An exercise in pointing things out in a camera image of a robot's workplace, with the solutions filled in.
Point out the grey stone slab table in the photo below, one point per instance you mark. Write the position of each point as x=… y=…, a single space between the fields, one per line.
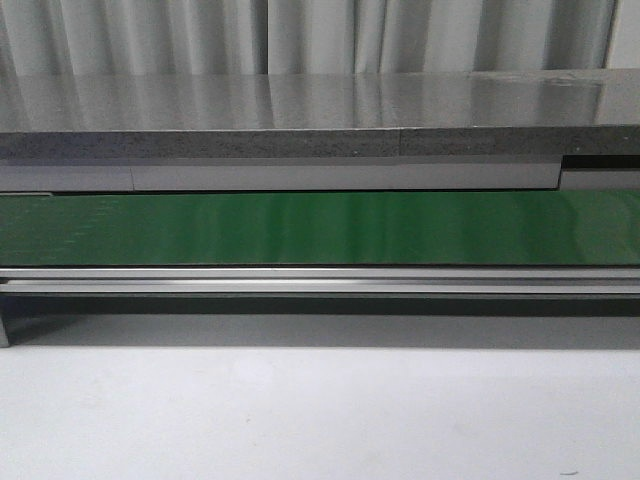
x=556 y=112

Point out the green conveyor belt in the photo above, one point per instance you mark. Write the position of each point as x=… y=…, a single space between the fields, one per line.
x=582 y=228

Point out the grey conveyor support leg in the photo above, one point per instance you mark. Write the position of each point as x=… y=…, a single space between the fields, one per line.
x=4 y=336

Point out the grey pleated curtain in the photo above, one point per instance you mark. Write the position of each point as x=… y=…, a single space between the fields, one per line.
x=309 y=37

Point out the aluminium front conveyor rail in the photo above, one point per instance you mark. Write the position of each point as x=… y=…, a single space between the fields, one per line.
x=330 y=280

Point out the grey rear conveyor rail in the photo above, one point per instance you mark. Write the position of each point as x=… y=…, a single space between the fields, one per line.
x=433 y=172

